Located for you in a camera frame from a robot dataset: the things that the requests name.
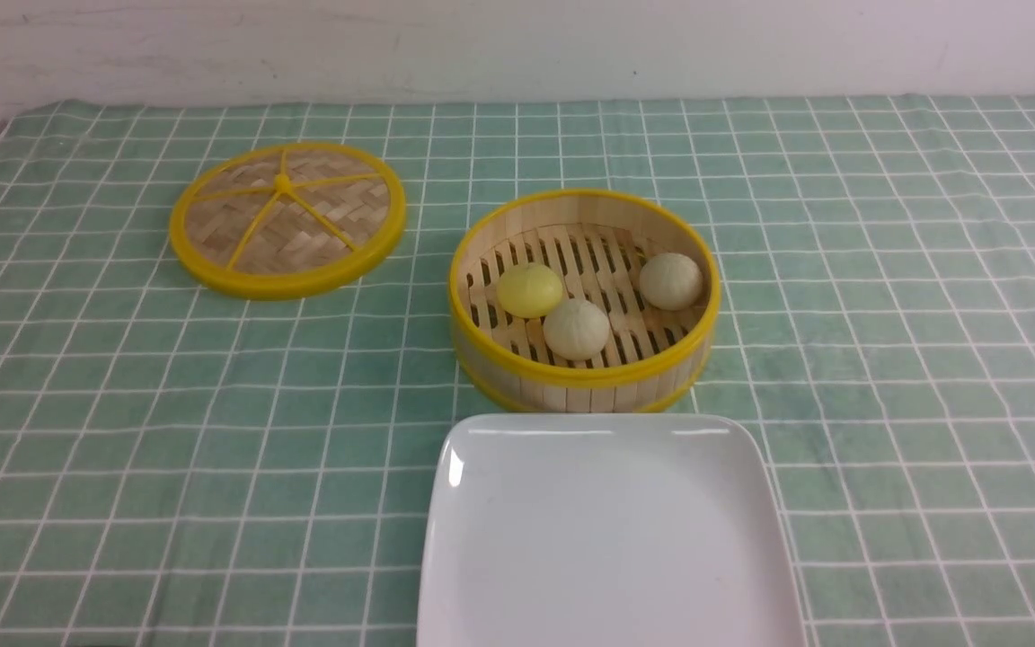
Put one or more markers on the yellow steamed bun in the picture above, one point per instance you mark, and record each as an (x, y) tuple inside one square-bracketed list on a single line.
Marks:
[(529, 290)]

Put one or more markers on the white steamed bun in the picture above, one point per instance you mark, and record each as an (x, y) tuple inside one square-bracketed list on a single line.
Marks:
[(671, 281), (576, 330)]

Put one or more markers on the white square plate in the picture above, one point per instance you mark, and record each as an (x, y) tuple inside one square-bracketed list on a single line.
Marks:
[(647, 529)]

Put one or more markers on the yellow bamboo steamer lid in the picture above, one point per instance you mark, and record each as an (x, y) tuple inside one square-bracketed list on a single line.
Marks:
[(288, 221)]

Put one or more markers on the green checked tablecloth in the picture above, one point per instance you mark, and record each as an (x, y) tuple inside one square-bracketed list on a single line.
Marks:
[(181, 467)]

